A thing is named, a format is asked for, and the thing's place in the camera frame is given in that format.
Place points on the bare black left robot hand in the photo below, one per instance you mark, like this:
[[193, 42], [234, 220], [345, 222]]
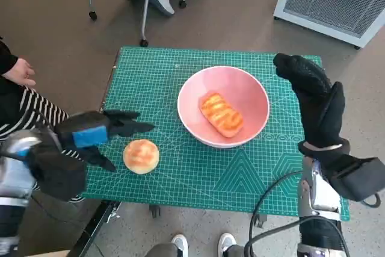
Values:
[[84, 130]]

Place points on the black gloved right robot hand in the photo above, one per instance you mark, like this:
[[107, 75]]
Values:
[[322, 115]]

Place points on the round toy bread bun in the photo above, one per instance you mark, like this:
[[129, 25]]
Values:
[[140, 156]]

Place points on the oblong striped toy bread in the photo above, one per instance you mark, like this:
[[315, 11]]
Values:
[[221, 114]]

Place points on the pink bowl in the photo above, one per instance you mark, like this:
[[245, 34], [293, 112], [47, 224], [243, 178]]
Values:
[[192, 112]]

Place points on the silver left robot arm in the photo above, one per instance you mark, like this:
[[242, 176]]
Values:
[[15, 172]]

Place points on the person in striped clothing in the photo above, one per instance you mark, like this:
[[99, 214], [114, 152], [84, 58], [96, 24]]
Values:
[[30, 106]]

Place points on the person's hand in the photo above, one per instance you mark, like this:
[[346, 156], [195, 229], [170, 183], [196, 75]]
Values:
[[21, 72]]

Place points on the black table caster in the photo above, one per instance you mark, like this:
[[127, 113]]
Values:
[[155, 211], [260, 220]]

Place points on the green cutting mat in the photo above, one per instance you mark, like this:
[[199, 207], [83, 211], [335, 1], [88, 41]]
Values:
[[195, 172]]

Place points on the tan cardboard box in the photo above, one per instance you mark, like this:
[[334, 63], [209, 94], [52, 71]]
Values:
[[54, 254]]

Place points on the person with white shoes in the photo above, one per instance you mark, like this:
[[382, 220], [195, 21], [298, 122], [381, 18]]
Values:
[[180, 243]]

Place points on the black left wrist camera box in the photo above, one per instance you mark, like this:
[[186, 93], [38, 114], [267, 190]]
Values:
[[60, 172]]

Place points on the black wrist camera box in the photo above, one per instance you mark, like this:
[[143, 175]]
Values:
[[60, 172], [358, 178]]

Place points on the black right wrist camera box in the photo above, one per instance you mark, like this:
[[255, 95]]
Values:
[[358, 178]]

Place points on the black metal table frame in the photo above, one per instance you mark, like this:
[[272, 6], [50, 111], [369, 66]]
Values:
[[99, 221]]

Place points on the silver chair frame with castors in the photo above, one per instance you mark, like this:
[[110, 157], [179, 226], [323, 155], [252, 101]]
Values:
[[145, 13]]

